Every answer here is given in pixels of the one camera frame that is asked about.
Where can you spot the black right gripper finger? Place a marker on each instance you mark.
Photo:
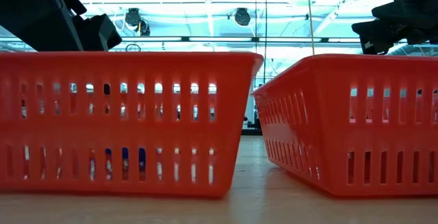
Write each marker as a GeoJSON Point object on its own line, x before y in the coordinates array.
{"type": "Point", "coordinates": [407, 6]}
{"type": "Point", "coordinates": [383, 35]}

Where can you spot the red slotted plastic basket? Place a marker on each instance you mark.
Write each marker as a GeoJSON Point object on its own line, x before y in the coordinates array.
{"type": "Point", "coordinates": [342, 131]}
{"type": "Point", "coordinates": [119, 131]}

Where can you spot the black round ceiling fixture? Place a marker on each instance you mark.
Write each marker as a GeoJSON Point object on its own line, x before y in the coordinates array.
{"type": "Point", "coordinates": [242, 16]}
{"type": "Point", "coordinates": [133, 18]}

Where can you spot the black ceiling rail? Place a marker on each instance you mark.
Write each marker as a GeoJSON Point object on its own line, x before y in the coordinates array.
{"type": "Point", "coordinates": [184, 39]}

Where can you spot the black aluminium table frame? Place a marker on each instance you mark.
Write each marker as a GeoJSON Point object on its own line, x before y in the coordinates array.
{"type": "Point", "coordinates": [251, 132]}

